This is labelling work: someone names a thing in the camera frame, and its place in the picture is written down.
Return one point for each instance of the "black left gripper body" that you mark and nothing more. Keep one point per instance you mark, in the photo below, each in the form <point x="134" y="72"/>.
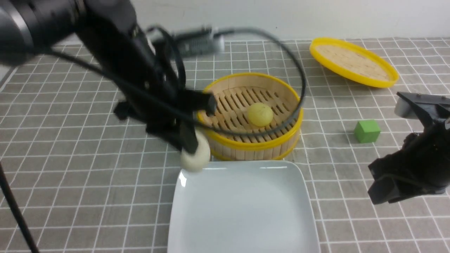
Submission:
<point x="159" y="74"/>

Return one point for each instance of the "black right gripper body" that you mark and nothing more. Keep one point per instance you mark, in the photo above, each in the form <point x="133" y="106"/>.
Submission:
<point x="422" y="165"/>

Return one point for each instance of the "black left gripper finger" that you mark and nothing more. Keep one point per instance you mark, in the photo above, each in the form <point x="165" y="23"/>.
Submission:
<point x="194" y="101"/>
<point x="182" y="136"/>

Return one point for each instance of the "white steamed bun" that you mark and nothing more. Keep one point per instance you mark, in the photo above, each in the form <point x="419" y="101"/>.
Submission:
<point x="200" y="158"/>

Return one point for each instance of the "yellow steamed bun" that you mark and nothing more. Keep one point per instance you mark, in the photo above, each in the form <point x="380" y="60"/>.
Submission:
<point x="260" y="114"/>

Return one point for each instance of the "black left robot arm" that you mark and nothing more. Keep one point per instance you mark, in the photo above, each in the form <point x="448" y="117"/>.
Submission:
<point x="31" y="27"/>

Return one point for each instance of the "white square plate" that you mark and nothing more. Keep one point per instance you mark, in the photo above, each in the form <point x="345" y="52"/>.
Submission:
<point x="243" y="207"/>

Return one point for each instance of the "yellow rimmed bamboo steamer basket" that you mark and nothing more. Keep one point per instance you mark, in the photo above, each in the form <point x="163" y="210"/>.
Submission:
<point x="234" y="95"/>

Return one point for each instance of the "green cube block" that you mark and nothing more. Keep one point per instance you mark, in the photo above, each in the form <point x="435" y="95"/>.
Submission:
<point x="367" y="131"/>

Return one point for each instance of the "grey checked tablecloth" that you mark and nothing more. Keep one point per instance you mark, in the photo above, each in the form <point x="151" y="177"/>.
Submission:
<point x="87" y="182"/>

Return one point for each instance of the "yellow rimmed bamboo steamer lid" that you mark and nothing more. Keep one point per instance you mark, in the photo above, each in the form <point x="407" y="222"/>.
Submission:
<point x="353" y="62"/>

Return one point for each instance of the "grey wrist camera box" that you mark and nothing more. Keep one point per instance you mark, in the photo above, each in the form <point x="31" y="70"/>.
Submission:
<point x="198" y="42"/>

